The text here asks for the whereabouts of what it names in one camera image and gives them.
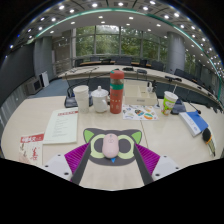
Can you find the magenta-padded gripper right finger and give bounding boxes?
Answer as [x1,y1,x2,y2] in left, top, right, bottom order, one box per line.
[133,143,182,186]

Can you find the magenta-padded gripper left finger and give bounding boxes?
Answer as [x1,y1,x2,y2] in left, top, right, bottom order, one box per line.
[44,143,92,186]

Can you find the pink computer mouse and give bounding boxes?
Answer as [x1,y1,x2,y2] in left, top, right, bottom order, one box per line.
[101,133,121,160]

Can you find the black green cat-shaped mouse pad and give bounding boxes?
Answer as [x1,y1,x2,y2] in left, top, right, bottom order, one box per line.
[82,127,143,167]

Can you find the red white booklet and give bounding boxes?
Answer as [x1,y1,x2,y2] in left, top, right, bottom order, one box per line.
[18,132,45,169]

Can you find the colourful sticker sheet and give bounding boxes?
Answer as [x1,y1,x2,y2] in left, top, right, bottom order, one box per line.
[122,104,160,122]

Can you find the green white paper cup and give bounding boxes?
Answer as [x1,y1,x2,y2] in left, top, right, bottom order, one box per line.
[161,83,180,117]

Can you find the stack of white paper cups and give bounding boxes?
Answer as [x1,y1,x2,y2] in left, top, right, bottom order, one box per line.
[72,84,91,114]

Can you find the white open cardboard box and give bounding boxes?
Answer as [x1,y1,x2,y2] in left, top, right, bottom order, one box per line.
[123,83,158,107]

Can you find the blue white book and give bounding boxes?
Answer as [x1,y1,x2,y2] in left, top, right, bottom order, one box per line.
[178,110,210,138]

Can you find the red drink bottle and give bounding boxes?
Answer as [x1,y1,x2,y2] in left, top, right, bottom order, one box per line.
[109,69,125,115]

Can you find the group of black chairs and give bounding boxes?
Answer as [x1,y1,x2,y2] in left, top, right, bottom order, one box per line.
[74,54,214,91]

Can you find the group of ceiling lights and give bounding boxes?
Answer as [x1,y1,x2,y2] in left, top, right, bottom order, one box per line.
[8,0,224,74]

